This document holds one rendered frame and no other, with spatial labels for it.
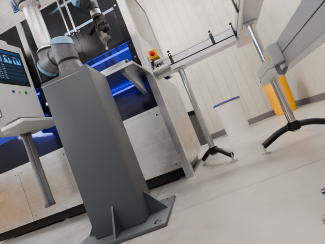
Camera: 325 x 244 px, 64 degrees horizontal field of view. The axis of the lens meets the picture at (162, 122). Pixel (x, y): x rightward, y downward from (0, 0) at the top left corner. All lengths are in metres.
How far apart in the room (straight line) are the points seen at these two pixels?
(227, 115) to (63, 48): 3.83
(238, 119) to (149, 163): 3.04
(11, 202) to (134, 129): 1.38
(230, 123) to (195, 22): 2.58
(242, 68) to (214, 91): 0.78
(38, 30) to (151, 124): 1.02
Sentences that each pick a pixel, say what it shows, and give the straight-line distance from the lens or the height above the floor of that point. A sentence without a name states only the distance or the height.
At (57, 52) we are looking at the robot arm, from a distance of 1.46.
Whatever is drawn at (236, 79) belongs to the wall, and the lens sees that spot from 5.99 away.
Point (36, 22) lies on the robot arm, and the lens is 1.67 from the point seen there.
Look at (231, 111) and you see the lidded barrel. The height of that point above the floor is 0.39.
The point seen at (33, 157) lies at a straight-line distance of 2.34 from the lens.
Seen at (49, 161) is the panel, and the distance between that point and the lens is 2.54.
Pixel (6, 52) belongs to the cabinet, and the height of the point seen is 1.45.
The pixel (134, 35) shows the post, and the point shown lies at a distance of 2.21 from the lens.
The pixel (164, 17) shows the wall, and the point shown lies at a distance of 6.41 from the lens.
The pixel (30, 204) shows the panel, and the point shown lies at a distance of 2.74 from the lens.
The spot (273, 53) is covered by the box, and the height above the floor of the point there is 0.50.
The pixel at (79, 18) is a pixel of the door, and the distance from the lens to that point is 2.49.
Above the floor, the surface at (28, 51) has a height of 1.52.
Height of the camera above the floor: 0.31
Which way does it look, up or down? 4 degrees up
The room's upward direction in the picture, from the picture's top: 22 degrees counter-clockwise
